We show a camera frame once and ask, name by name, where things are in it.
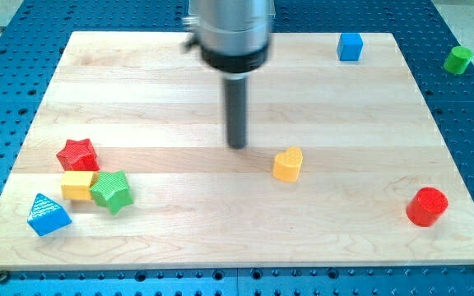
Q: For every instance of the green star block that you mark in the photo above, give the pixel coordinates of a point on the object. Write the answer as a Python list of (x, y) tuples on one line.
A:
[(112, 191)]

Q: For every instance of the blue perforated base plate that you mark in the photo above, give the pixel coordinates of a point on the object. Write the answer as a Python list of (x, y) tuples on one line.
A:
[(34, 34)]

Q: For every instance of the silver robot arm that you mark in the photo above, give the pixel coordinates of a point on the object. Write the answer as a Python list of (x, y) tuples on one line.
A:
[(234, 38)]

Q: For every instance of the yellow heart block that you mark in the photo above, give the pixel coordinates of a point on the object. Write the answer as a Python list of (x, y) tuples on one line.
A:
[(287, 165)]

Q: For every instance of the yellow cube block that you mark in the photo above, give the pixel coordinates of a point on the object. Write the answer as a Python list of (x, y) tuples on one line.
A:
[(76, 185)]

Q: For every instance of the green cylinder block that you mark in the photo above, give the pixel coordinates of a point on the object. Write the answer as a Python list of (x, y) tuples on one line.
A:
[(458, 60)]

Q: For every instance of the wooden board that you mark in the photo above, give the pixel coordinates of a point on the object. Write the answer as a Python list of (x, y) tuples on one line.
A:
[(368, 139)]

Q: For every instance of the red star block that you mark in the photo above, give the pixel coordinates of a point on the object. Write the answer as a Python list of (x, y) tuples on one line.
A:
[(78, 156)]

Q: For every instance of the red cylinder block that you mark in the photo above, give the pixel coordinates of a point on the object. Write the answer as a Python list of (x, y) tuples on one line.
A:
[(427, 206)]

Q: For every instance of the blue triangle block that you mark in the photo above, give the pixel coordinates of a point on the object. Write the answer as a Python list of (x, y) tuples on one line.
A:
[(46, 215)]

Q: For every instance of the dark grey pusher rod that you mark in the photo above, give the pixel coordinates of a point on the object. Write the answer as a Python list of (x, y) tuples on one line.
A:
[(235, 95)]

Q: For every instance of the blue cube block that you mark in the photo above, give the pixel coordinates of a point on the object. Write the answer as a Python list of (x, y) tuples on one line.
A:
[(349, 47)]

